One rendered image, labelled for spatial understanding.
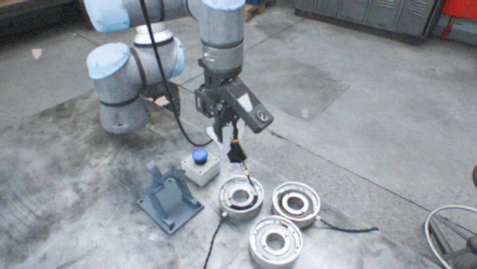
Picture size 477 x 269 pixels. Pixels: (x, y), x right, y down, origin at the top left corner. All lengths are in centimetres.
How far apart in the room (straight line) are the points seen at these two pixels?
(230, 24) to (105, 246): 51
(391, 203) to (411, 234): 19
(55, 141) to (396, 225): 160
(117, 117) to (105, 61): 17
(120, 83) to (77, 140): 22
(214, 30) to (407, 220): 159
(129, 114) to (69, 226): 35
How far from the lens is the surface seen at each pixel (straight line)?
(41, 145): 104
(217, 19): 50
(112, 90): 91
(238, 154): 66
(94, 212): 79
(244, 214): 68
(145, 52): 92
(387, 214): 188
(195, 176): 76
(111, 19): 54
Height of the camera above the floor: 139
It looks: 40 degrees down
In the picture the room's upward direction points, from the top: straight up
